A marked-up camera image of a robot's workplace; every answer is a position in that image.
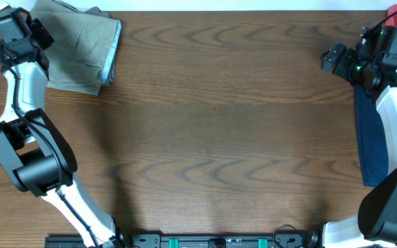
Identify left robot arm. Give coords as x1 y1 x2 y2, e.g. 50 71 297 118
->
0 4 130 247

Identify folded grey shorts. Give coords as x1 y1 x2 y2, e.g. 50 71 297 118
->
85 7 122 86

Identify khaki beige shorts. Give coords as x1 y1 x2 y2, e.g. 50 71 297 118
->
31 0 114 95

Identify red garment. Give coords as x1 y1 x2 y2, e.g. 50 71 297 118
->
385 4 397 26

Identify navy blue shorts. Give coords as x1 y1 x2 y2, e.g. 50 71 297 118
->
354 86 388 187

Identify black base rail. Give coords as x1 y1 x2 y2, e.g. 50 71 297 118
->
44 233 323 248

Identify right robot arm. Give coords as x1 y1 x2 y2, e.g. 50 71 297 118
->
318 21 397 247

